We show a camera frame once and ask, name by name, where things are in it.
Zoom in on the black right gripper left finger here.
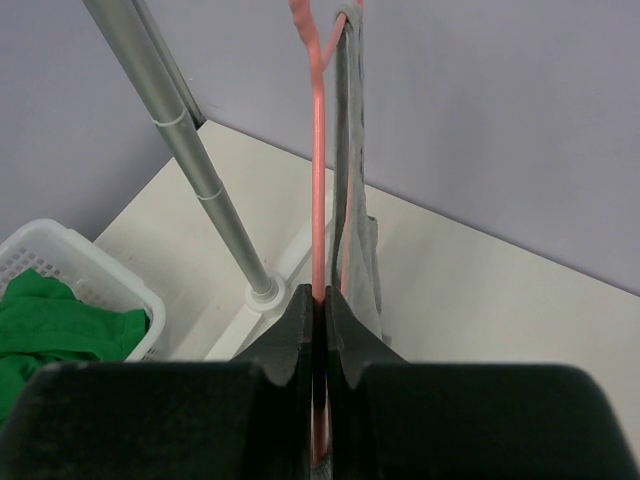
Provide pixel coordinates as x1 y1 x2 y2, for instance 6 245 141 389
1 286 312 479

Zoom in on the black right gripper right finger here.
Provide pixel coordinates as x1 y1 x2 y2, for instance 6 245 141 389
326 288 633 479

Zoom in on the grey tank top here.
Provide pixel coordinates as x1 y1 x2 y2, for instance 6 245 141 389
309 4 394 480

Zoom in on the green tank top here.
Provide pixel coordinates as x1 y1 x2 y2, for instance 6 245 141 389
1 269 149 420

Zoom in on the white plastic basket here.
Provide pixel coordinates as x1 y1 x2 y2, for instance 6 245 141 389
1 219 168 361

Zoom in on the silver clothes rack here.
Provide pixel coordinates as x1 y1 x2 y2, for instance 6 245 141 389
85 1 312 361

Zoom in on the left aluminium frame post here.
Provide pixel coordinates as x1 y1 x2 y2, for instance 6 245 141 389
132 0 205 129

